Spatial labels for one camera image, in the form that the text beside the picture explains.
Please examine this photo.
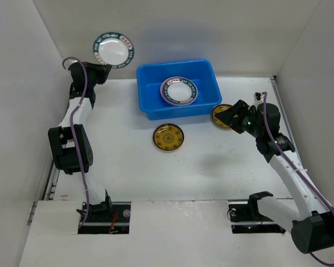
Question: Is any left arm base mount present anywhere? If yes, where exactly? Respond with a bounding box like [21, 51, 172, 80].
[77, 202, 131, 235]

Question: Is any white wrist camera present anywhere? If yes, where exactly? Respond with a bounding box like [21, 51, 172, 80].
[253, 92, 267, 106]
[62, 57, 78, 69]

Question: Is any green rim plate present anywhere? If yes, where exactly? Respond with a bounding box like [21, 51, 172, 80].
[93, 32, 135, 69]
[160, 76, 198, 106]

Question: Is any yellow patterned plate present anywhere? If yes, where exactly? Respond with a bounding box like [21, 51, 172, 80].
[210, 104, 234, 131]
[152, 123, 185, 152]

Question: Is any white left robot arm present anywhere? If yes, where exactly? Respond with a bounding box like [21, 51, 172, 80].
[48, 57, 114, 220]

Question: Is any pink plate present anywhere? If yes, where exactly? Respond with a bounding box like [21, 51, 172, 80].
[160, 83, 184, 106]

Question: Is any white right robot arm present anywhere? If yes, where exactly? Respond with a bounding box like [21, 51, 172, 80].
[215, 100, 334, 254]

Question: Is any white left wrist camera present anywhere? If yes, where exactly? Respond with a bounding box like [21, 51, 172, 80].
[62, 57, 78, 69]

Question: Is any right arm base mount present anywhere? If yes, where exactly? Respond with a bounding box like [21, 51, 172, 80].
[227, 191, 286, 234]

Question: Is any blue plastic bin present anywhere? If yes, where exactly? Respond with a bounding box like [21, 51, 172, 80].
[136, 59, 222, 120]

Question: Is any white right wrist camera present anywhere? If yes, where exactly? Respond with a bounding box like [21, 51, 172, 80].
[253, 92, 267, 106]

